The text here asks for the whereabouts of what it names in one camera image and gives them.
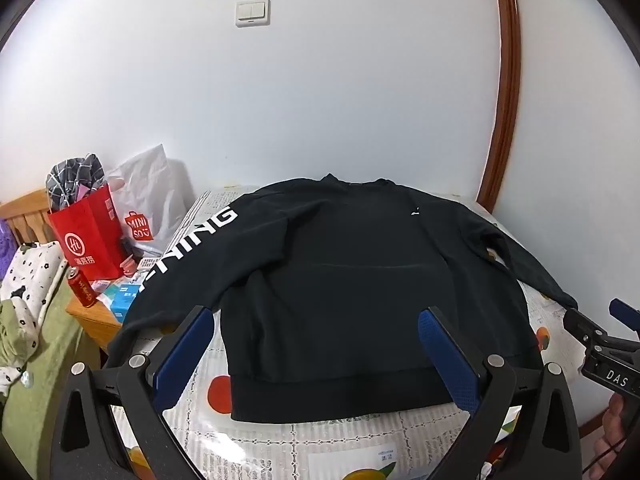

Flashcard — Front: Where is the grey checked cloth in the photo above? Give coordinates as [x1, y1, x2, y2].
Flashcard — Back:
[45, 152, 108, 211]

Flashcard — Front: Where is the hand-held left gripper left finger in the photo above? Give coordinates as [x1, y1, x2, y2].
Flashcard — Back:
[50, 304, 213, 480]

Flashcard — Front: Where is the white light switch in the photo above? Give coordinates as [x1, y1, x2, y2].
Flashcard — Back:
[235, 0, 271, 28]

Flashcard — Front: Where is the green cloth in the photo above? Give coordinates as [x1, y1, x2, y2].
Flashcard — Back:
[0, 270, 101, 461]

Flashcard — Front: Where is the person's right hand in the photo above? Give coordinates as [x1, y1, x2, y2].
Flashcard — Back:
[595, 395, 640, 480]

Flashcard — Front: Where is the black sweatshirt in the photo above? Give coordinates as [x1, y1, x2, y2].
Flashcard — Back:
[102, 173, 581, 423]

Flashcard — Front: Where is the white plastic bag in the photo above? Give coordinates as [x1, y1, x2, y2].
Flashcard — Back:
[106, 144, 188, 256]

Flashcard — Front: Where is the fruit print tablecloth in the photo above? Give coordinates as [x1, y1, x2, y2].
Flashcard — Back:
[107, 185, 601, 480]

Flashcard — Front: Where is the wooden headboard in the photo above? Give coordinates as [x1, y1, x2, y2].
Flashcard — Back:
[0, 189, 53, 246]

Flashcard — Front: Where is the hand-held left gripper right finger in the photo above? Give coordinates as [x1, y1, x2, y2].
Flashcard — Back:
[417, 305, 583, 480]

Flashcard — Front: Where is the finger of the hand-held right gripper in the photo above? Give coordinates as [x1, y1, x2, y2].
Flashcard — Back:
[562, 307, 608, 356]
[609, 298, 640, 333]

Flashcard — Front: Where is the brown wooden door frame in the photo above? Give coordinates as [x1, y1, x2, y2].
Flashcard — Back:
[475, 0, 523, 213]

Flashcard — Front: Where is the white floral cloth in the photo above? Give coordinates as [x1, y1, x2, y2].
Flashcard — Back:
[0, 241, 69, 396]

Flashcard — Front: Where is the blue box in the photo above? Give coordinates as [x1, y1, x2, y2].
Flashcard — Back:
[111, 282, 143, 321]

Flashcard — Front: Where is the red paper bag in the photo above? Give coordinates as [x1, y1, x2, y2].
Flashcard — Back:
[47, 183, 126, 281]

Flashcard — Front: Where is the red can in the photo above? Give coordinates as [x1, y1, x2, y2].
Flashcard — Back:
[67, 267, 97, 308]

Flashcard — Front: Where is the wooden nightstand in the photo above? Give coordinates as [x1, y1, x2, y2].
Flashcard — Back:
[66, 255, 151, 356]

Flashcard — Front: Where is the purple cloth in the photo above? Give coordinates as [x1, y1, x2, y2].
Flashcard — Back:
[0, 220, 13, 286]

